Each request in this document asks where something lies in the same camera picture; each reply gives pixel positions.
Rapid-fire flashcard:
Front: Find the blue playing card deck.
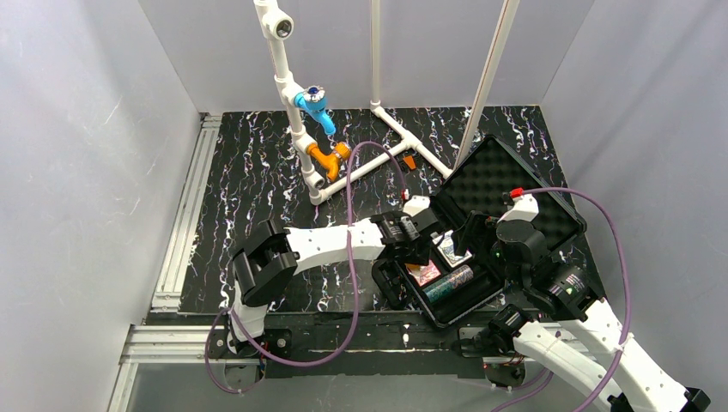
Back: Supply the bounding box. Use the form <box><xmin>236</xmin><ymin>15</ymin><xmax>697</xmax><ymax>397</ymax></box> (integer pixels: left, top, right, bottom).
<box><xmin>433</xmin><ymin>230</ymin><xmax>473</xmax><ymax>269</ymax></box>

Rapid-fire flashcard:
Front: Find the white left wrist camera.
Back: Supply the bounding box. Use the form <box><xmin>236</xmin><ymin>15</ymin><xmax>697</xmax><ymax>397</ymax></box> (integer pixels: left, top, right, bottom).
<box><xmin>402</xmin><ymin>189</ymin><xmax>430</xmax><ymax>217</ymax></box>

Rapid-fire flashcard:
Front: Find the green poker chip stack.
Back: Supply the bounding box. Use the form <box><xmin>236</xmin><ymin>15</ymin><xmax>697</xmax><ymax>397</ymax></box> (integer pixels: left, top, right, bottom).
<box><xmin>423</xmin><ymin>265</ymin><xmax>475</xmax><ymax>304</ymax></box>

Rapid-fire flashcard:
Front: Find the orange black small clip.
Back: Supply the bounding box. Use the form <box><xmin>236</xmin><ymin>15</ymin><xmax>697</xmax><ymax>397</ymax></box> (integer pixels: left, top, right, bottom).
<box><xmin>397</xmin><ymin>154</ymin><xmax>421</xmax><ymax>173</ymax></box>

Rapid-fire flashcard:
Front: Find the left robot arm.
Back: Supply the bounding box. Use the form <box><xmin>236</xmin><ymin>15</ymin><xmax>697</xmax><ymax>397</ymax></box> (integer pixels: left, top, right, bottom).
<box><xmin>228</xmin><ymin>209</ymin><xmax>446</xmax><ymax>345</ymax></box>

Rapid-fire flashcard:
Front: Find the white angled pole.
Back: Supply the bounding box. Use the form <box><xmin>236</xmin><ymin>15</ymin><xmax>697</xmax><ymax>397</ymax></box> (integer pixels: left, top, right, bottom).
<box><xmin>454</xmin><ymin>0</ymin><xmax>520</xmax><ymax>168</ymax></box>

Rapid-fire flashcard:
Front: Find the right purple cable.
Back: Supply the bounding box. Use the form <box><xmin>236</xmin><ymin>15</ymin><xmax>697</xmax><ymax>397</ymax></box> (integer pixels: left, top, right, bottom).
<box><xmin>488</xmin><ymin>186</ymin><xmax>634</xmax><ymax>412</ymax></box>

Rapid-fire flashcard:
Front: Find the red playing card deck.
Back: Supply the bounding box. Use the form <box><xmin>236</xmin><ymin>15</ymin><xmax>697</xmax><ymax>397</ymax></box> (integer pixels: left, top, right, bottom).
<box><xmin>408</xmin><ymin>260</ymin><xmax>442</xmax><ymax>288</ymax></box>

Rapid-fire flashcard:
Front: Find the white pvc pipe frame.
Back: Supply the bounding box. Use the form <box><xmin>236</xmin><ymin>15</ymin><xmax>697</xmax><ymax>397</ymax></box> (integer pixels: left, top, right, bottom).
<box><xmin>252</xmin><ymin>0</ymin><xmax>456</xmax><ymax>206</ymax></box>

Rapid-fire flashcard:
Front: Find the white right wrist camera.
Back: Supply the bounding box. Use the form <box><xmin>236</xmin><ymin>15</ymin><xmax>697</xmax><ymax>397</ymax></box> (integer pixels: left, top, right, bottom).
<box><xmin>498</xmin><ymin>188</ymin><xmax>539</xmax><ymax>223</ymax></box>

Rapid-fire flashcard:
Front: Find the aluminium rail frame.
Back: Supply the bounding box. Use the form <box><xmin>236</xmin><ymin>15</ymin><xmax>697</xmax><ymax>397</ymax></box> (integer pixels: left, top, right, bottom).
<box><xmin>107</xmin><ymin>113</ymin><xmax>222</xmax><ymax>411</ymax></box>

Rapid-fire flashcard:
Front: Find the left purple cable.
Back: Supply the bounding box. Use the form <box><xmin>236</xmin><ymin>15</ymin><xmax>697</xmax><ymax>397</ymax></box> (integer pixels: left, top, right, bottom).
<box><xmin>203</xmin><ymin>141</ymin><xmax>410</xmax><ymax>396</ymax></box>

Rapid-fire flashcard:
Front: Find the blue faucet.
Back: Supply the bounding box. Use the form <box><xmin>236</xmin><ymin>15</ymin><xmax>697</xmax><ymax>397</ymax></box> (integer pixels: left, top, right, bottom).
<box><xmin>293</xmin><ymin>85</ymin><xmax>337</xmax><ymax>136</ymax></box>

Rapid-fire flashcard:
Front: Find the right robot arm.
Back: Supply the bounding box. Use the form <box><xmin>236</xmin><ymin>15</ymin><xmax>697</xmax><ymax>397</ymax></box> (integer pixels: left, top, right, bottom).
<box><xmin>452</xmin><ymin>212</ymin><xmax>711</xmax><ymax>411</ymax></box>

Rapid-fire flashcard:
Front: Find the purple cable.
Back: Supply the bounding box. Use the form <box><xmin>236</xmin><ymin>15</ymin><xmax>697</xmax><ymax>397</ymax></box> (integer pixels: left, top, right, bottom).
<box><xmin>488</xmin><ymin>186</ymin><xmax>634</xmax><ymax>412</ymax></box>
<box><xmin>203</xmin><ymin>141</ymin><xmax>410</xmax><ymax>396</ymax></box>

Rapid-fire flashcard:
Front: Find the orange faucet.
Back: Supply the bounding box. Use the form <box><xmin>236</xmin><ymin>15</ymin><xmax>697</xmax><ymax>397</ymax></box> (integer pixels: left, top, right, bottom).
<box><xmin>306</xmin><ymin>142</ymin><xmax>352</xmax><ymax>183</ymax></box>

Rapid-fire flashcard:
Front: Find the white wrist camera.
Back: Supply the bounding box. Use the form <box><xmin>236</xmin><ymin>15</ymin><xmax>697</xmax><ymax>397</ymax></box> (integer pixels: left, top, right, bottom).
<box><xmin>498</xmin><ymin>188</ymin><xmax>539</xmax><ymax>223</ymax></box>
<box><xmin>402</xmin><ymin>189</ymin><xmax>430</xmax><ymax>217</ymax></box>

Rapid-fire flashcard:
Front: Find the black plastic poker case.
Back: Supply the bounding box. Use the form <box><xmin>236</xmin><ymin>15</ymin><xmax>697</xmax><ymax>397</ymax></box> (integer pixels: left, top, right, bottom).
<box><xmin>372</xmin><ymin>135</ymin><xmax>586</xmax><ymax>328</ymax></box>

